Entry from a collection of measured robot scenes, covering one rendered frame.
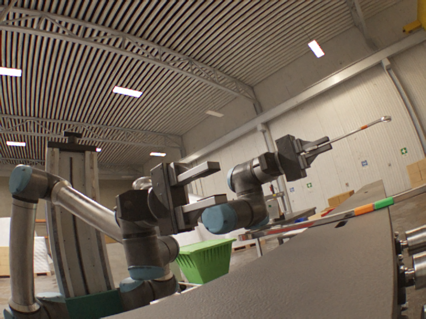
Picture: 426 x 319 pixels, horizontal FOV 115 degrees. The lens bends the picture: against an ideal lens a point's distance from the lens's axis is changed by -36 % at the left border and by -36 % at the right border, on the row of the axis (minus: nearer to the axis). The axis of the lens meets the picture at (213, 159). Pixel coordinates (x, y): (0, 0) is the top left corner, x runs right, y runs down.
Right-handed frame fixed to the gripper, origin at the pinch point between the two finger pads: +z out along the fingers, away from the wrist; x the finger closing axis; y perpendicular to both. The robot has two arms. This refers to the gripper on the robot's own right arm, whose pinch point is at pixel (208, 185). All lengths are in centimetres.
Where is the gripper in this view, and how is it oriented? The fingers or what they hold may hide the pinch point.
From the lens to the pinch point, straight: 32.2
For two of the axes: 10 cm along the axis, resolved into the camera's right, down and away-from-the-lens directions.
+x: 2.0, 9.4, -2.7
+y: 7.1, 0.5, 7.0
